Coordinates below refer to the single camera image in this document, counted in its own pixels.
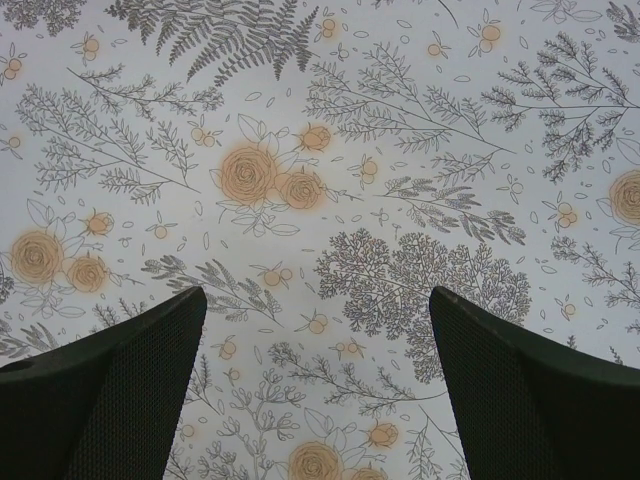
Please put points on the floral patterned table mat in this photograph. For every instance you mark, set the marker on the floral patterned table mat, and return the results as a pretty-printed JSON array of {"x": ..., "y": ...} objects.
[{"x": 317, "y": 167}]

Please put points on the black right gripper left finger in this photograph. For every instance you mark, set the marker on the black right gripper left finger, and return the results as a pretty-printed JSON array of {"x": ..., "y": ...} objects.
[{"x": 105, "y": 406}]

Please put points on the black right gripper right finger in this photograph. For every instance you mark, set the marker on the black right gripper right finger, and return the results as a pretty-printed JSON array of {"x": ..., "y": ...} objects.
[{"x": 527, "y": 407}]

